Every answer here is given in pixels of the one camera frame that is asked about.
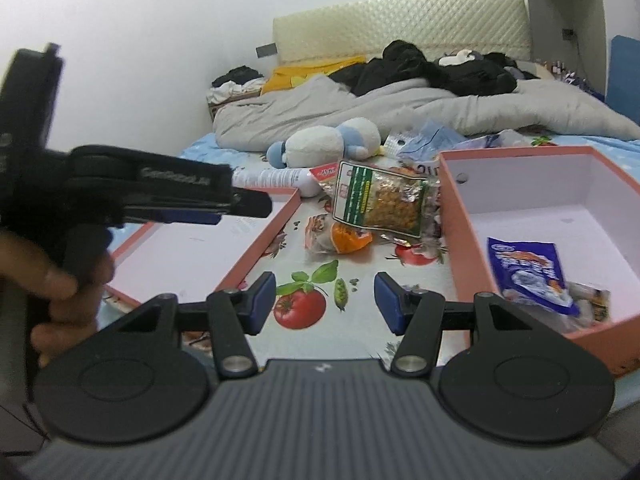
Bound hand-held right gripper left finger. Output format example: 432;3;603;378
107;271;277;378

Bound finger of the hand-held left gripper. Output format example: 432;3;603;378
70;144;234;207
121;187;274;227

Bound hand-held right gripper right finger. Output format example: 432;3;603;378
374;271;547;376

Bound red shiny snack packet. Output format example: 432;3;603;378
309;162;342;184

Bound blue snack packet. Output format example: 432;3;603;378
487;236;582;317

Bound pink cardboard box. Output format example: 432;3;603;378
437;146;640;379

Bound person's left hand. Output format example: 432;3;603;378
0;232;115;367

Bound fruit print sheet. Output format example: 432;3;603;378
97;130;640;366

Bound pink cardboard box lid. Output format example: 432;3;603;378
102;187;302;309

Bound silver shiny snack wrapper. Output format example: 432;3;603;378
379;230;449;267

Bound white and blue plush toy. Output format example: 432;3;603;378
266;118;384;170

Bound green yellow snack packet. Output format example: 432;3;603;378
332;160;442;242

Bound pile of folded clothes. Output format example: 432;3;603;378
209;65;266;107

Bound yellow cloth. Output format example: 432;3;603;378
261;56;367;95

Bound clear blister packet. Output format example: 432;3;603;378
385;130;417;157

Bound light blue crumpled bag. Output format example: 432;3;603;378
397;120;469;159

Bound grey blanket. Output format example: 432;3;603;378
212;75;640;152

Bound black clothes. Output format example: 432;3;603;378
327;40;519;98

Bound cream quilted headboard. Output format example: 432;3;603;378
272;0;532;69

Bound blue board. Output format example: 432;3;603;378
605;35;640;127

